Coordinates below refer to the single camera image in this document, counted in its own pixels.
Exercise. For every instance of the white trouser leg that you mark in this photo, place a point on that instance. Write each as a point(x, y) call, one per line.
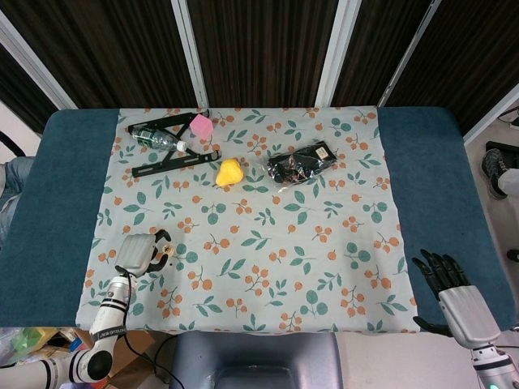
point(511, 180)

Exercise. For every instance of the clear plastic water bottle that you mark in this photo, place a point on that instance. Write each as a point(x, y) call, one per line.
point(156, 139)

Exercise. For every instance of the green plastic bag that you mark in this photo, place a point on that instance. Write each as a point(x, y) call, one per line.
point(20, 342)

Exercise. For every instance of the black shoe tip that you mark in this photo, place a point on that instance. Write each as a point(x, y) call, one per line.
point(514, 255)

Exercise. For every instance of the yellow toy pear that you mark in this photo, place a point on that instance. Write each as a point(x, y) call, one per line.
point(229, 173)

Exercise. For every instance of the black floor stand base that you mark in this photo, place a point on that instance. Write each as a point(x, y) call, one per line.
point(504, 146)

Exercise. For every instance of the black item in plastic bag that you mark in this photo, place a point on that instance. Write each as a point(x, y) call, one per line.
point(302, 164)

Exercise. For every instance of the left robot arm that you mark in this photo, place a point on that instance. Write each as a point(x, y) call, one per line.
point(109, 312)

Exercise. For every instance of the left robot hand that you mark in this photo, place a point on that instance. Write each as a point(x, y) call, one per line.
point(135, 253)

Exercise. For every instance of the floral printed tablecloth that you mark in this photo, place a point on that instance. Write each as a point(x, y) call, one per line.
point(263, 251)

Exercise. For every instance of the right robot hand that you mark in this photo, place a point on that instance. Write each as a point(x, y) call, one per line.
point(468, 314)

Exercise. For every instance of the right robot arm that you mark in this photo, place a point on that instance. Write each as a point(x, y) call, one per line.
point(490, 368)

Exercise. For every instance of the black metal bracket frame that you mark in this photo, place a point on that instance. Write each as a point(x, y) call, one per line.
point(174, 164)

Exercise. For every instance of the white partition post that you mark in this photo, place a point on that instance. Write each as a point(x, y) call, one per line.
point(336, 52)
point(36, 65)
point(490, 117)
point(407, 52)
point(190, 52)

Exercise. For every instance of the dark knit sneaker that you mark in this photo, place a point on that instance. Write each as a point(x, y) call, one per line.
point(494, 172)

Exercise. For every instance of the grey robot torso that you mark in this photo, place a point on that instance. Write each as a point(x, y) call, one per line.
point(251, 356)

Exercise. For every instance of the teal table cover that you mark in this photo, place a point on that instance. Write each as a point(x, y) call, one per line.
point(61, 202)

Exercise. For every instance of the pink cube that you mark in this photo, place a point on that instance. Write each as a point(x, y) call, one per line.
point(201, 126)

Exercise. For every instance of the brown cardboard box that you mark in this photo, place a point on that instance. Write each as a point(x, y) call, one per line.
point(140, 348)

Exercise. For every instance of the person in blue jeans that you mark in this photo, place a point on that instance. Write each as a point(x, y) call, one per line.
point(14, 186)

